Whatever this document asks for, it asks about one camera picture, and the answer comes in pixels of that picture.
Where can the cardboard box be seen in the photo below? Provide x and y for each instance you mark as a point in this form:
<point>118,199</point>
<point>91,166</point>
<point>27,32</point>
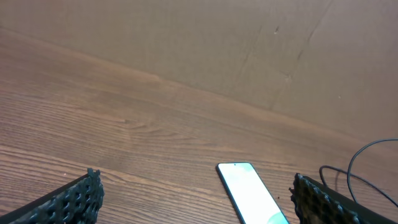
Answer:
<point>328,62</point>

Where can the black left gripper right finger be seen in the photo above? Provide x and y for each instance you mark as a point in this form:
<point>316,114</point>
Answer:
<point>315,203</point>

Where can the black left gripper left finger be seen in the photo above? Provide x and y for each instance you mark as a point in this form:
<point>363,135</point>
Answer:
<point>76,202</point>

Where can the blue Samsung Galaxy smartphone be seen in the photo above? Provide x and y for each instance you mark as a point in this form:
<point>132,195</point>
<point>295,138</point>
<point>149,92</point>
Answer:
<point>249,196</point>

